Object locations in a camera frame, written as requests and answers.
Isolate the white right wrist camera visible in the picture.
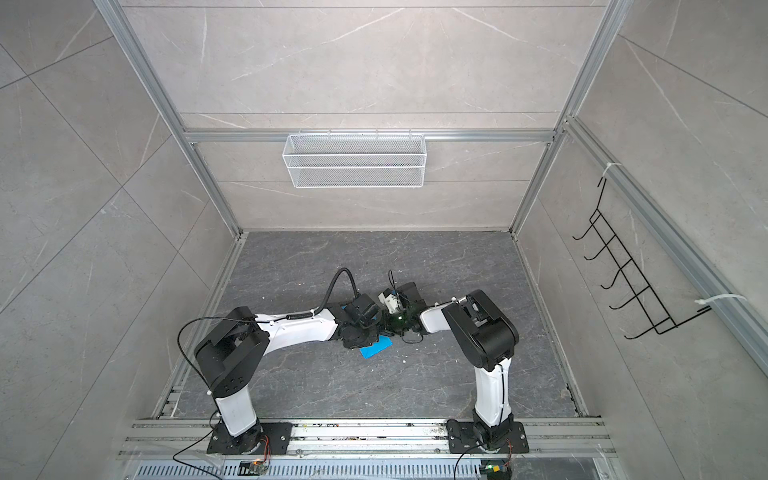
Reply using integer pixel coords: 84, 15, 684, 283
378, 289, 403, 315

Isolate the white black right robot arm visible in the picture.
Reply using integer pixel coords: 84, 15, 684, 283
378, 282, 519, 430

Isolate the white wire mesh basket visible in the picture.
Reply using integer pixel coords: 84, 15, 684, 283
282, 133, 428, 189

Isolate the blue square paper sheet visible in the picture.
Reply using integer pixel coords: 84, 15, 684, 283
359, 336, 392, 359

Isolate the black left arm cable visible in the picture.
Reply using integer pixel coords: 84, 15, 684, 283
172, 266, 361, 480

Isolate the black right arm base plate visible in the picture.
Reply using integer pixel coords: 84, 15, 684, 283
445, 417, 530, 454

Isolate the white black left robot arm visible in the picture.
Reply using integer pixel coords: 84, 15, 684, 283
194, 294, 384, 438

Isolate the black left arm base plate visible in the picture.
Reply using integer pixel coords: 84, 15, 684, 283
206, 421, 293, 455

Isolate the aluminium front rail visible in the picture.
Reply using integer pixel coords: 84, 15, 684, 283
117, 418, 617, 459

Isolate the black wire hook rack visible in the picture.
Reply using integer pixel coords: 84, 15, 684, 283
572, 178, 713, 341

